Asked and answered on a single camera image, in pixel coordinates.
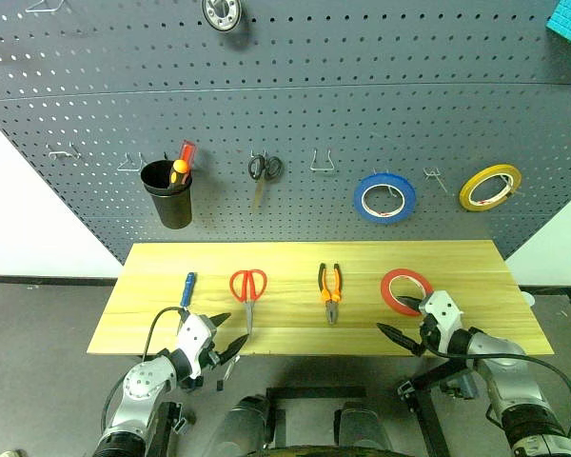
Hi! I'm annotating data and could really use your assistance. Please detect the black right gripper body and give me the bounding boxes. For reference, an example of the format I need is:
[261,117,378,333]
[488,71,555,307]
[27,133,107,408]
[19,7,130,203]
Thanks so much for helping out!
[418,311,442,356]

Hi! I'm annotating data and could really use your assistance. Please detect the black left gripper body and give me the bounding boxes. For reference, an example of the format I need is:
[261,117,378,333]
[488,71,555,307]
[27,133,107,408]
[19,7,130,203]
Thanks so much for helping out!
[200,319,226,370]

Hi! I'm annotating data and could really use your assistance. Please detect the grey metal pegboard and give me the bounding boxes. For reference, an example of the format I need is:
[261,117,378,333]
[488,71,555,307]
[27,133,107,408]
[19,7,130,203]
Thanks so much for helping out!
[0,0,571,265]

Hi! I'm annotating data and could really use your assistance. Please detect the red tape roll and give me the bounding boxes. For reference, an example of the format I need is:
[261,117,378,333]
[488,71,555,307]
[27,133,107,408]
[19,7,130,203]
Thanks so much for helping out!
[380,268,435,318]

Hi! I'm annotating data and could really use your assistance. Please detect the dark rounded shape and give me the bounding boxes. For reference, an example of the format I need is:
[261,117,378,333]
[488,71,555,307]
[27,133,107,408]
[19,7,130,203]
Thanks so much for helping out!
[203,394,270,457]
[332,402,392,457]

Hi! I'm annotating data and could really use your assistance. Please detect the orange and black pliers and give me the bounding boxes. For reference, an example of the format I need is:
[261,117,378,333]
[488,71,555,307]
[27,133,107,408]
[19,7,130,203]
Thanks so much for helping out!
[317,262,344,326]

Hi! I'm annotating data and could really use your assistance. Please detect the blue tape roll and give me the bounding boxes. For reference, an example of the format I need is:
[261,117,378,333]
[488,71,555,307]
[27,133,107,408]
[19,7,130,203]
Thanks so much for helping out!
[352,171,418,227]

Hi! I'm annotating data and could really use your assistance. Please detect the black cup holder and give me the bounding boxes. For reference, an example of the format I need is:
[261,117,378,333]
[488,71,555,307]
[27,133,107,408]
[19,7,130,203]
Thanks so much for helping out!
[139,159,194,230]

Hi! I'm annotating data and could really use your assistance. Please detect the yellow tape roll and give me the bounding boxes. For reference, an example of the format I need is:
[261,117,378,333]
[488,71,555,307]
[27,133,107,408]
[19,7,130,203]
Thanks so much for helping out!
[458,164,523,213]

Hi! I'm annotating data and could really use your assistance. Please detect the round silver metal disc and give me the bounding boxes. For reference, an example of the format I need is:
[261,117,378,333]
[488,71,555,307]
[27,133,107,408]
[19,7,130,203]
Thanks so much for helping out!
[200,0,244,34]

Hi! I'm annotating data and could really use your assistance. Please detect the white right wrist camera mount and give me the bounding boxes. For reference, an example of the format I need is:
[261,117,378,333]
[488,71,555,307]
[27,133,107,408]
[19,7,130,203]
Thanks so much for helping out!
[421,290,464,342]

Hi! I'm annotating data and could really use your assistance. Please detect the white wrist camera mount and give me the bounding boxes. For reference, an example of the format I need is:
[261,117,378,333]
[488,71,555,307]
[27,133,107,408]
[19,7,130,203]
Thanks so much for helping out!
[421,290,464,342]
[174,312,219,378]

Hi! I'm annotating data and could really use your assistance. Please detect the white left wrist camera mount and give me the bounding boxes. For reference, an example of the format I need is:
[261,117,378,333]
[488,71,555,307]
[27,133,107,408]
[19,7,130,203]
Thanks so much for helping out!
[174,312,219,378]

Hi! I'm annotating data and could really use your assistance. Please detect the red handled scissors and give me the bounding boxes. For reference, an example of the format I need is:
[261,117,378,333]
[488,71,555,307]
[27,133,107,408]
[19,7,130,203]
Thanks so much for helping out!
[228,268,268,337]

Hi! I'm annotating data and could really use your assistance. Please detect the blue handled screwdriver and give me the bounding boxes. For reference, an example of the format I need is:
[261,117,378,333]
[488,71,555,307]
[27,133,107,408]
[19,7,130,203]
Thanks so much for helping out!
[176,271,198,335]

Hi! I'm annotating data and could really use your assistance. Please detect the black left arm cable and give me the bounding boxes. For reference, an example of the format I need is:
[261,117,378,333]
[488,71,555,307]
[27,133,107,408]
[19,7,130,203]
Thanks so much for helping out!
[141,307,190,363]

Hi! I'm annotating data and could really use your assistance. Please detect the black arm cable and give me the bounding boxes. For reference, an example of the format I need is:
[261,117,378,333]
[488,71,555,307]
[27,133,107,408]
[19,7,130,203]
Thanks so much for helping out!
[141,307,190,363]
[425,348,571,440]

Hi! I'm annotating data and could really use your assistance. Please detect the black metal table frame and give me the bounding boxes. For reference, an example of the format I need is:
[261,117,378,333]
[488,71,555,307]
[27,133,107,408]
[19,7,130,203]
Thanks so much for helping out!
[265,360,478,457]

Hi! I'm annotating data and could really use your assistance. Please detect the black handled scissors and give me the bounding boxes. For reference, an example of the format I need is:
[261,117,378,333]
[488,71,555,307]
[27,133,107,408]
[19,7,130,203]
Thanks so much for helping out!
[246,154,285,211]

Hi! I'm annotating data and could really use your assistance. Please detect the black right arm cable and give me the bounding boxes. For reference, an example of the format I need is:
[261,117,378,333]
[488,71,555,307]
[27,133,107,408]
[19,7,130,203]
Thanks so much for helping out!
[425,348,571,440]

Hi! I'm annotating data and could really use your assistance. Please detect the orange handled screwdriver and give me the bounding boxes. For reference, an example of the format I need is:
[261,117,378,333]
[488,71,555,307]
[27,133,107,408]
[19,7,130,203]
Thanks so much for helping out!
[169,160,188,188]

